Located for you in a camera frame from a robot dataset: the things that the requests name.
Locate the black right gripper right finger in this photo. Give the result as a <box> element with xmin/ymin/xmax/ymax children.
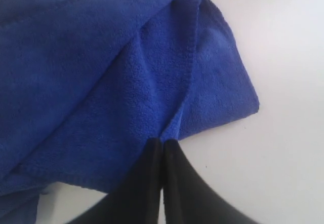
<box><xmin>163</xmin><ymin>139</ymin><xmax>255</xmax><ymax>224</ymax></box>

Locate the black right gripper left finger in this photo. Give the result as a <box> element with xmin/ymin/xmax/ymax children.
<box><xmin>70</xmin><ymin>138</ymin><xmax>163</xmax><ymax>224</ymax></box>

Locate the blue microfiber towel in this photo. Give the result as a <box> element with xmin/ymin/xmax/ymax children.
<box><xmin>1</xmin><ymin>0</ymin><xmax>259</xmax><ymax>223</ymax></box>

